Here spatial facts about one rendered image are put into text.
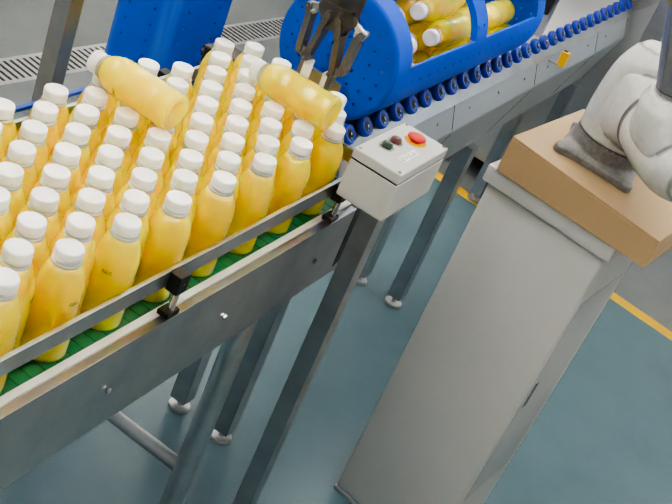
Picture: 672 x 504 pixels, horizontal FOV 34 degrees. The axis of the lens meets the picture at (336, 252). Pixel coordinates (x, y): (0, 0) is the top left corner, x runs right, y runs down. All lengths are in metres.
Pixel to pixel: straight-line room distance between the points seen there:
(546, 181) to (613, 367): 1.73
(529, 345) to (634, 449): 1.24
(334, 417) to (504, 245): 0.92
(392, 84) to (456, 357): 0.66
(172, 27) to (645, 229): 1.23
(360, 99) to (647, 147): 0.59
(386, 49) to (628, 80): 0.48
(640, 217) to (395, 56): 0.58
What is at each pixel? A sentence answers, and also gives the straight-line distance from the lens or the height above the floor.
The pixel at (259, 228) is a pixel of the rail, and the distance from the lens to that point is 1.86.
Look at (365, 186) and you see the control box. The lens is 1.94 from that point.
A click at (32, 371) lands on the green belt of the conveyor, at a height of 0.90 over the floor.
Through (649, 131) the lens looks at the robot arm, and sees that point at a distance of 2.12.
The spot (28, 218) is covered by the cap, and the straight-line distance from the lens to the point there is 1.51.
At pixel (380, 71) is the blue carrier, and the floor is 1.11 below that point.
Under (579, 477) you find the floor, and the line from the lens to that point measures 3.37.
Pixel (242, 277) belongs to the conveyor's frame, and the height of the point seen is 0.89.
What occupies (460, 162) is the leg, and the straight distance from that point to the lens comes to 3.35.
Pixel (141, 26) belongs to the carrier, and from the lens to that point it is 2.77.
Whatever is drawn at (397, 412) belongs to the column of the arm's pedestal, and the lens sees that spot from 2.68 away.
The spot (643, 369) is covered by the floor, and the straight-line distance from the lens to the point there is 4.03.
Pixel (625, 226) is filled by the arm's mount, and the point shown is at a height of 1.05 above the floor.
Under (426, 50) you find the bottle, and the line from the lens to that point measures 2.70.
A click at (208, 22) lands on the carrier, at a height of 0.89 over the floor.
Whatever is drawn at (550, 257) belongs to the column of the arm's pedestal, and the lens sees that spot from 2.35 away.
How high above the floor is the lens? 1.93
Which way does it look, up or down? 31 degrees down
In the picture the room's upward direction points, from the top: 24 degrees clockwise
